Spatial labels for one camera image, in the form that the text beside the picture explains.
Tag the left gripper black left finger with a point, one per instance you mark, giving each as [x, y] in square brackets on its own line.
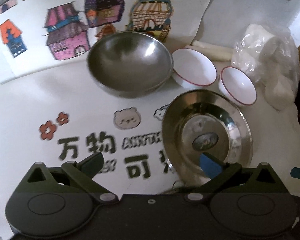
[81, 174]

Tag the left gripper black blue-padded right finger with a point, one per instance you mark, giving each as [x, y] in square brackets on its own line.
[222, 175]

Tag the steel plate with sticker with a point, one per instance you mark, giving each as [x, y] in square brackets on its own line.
[202, 121]

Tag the white red-rimmed bowl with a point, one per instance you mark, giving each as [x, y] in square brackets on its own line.
[192, 69]
[236, 86]

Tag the deep steel bowl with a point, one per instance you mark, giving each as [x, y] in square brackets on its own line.
[129, 64]

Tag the white printed table mat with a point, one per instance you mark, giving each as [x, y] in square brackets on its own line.
[62, 110]

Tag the plastic bag of white rolls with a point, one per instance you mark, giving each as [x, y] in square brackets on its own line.
[269, 56]

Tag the white candle rear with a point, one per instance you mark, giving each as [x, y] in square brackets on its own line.
[211, 46]

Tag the houses drawing paper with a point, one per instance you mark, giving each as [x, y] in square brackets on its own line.
[36, 34]

